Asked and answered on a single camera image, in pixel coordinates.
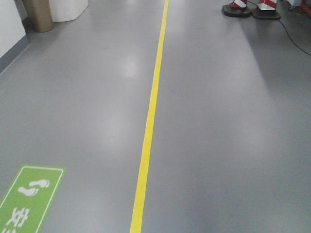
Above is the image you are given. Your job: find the yellow floor line tape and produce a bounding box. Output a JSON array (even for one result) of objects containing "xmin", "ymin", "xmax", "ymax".
[{"xmin": 130, "ymin": 0, "xmax": 170, "ymax": 233}]

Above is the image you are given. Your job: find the red white traffic cone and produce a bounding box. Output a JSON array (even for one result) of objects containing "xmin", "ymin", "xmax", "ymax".
[{"xmin": 222, "ymin": 0, "xmax": 251, "ymax": 17}]

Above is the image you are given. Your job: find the white foam block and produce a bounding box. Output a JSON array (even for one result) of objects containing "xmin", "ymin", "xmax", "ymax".
[{"xmin": 49, "ymin": 0, "xmax": 89, "ymax": 22}]

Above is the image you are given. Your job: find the brown cardboard tube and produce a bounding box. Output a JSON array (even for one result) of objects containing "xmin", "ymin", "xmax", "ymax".
[{"xmin": 22, "ymin": 0, "xmax": 54, "ymax": 33}]

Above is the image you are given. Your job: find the green safety floor sticker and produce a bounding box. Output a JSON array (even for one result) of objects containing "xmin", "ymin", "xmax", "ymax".
[{"xmin": 0, "ymin": 164, "xmax": 67, "ymax": 233}]

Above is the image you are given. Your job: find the black floor cable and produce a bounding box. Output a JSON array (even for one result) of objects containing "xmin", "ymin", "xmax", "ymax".
[{"xmin": 247, "ymin": 1, "xmax": 311, "ymax": 56}]

